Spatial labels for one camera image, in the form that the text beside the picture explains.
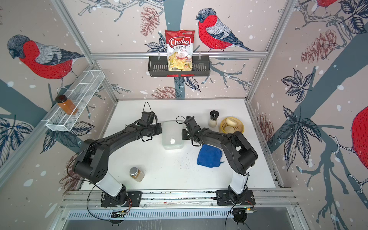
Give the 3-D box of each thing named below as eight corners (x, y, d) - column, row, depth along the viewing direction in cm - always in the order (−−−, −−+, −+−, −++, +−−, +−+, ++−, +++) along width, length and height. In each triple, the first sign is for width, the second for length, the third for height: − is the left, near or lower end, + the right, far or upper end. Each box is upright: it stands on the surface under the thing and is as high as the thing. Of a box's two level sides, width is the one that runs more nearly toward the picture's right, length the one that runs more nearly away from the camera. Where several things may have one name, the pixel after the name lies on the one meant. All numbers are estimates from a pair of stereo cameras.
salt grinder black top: (209, 127, 104) (210, 117, 95) (208, 120, 108) (209, 110, 99) (217, 127, 104) (220, 117, 95) (216, 120, 108) (218, 110, 99)
